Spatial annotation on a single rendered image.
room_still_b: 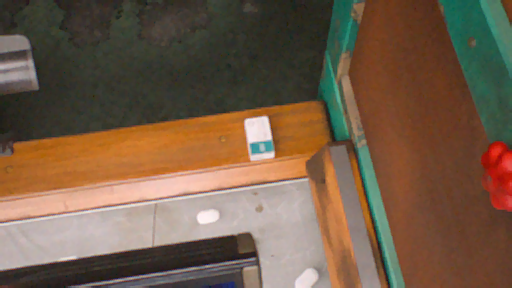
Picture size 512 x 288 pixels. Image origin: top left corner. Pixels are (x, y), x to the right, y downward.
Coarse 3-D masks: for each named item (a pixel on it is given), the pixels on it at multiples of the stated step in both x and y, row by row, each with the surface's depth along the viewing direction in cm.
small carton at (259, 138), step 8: (248, 120) 91; (256, 120) 91; (264, 120) 91; (248, 128) 90; (256, 128) 90; (264, 128) 90; (248, 136) 90; (256, 136) 90; (264, 136) 90; (248, 144) 90; (256, 144) 89; (264, 144) 89; (272, 144) 89; (256, 152) 89; (264, 152) 89; (272, 152) 89
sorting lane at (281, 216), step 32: (224, 192) 91; (256, 192) 91; (288, 192) 91; (0, 224) 88; (32, 224) 89; (64, 224) 89; (96, 224) 89; (128, 224) 89; (160, 224) 89; (192, 224) 89; (224, 224) 89; (256, 224) 89; (288, 224) 89; (0, 256) 87; (32, 256) 87; (64, 256) 87; (288, 256) 87; (320, 256) 87
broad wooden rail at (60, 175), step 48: (48, 144) 91; (96, 144) 91; (144, 144) 91; (192, 144) 91; (240, 144) 91; (288, 144) 91; (0, 192) 88; (48, 192) 88; (96, 192) 89; (144, 192) 90; (192, 192) 90
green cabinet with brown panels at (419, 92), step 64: (384, 0) 64; (448, 0) 45; (384, 64) 67; (448, 64) 50; (384, 128) 71; (448, 128) 52; (384, 192) 74; (448, 192) 54; (384, 256) 74; (448, 256) 56
